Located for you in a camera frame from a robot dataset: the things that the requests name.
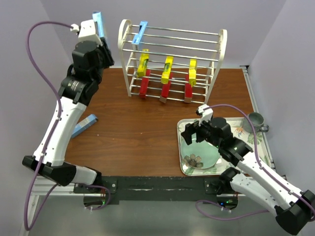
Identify red toothpaste box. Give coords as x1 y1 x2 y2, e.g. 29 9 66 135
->
184 74 192 103
139 69 151 99
159 72 173 103

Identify cream metal-rod shelf rack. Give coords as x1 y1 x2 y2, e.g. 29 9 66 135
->
118 19 228 104

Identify light blue toothpaste box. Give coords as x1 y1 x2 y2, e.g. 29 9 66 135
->
92 11 107 39

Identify green ceramic plate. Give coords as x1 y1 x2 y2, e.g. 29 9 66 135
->
180 138 220 170

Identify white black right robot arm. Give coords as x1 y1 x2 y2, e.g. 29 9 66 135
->
181 118 315 236

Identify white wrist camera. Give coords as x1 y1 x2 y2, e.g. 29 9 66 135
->
196 104 213 126
70 20 103 46

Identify leaf-pattern serving tray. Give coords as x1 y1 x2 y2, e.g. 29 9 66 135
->
177 117 272 176

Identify yellow toothpaste box edge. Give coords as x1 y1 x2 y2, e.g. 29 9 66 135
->
137 49 150 78

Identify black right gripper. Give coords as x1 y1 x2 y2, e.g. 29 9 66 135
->
181 116 221 148

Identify grey ceramic mug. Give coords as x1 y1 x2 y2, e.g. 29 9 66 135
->
241 112 269 133

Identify yellow toothpaste box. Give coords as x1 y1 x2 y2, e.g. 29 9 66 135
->
189 59 197 87
161 56 174 84

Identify aluminium frame rail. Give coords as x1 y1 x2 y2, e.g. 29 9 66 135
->
21 174 243 236

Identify blue silver toothpaste box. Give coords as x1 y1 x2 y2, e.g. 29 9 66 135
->
71 114 98 138

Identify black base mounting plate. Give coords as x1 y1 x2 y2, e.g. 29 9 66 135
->
73 176 248 207

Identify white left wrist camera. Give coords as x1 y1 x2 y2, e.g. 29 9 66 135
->
70 20 103 46

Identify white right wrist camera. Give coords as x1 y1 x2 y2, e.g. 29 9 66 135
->
196 104 213 126

